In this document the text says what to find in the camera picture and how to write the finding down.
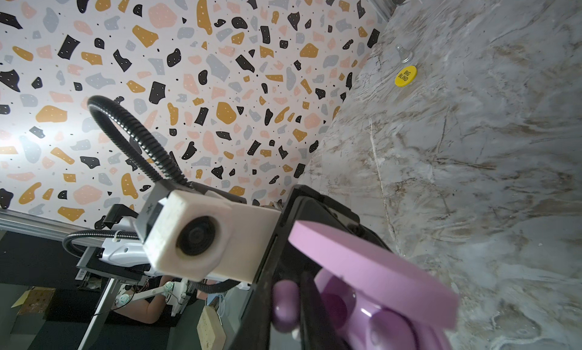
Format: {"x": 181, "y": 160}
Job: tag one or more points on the pink charging case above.
{"x": 375, "y": 299}

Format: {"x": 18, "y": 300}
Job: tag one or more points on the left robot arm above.
{"x": 121, "y": 254}

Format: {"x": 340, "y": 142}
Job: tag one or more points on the small clear cup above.
{"x": 405, "y": 54}

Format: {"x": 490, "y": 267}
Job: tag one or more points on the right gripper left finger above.
{"x": 255, "y": 327}

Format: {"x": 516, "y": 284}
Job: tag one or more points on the person forearm outside cell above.
{"x": 153, "y": 310}

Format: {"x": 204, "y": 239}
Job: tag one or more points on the small wooden block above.
{"x": 210, "y": 331}

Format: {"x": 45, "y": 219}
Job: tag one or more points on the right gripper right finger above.
{"x": 316, "y": 329}

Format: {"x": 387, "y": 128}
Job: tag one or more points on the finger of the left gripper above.
{"x": 306, "y": 204}

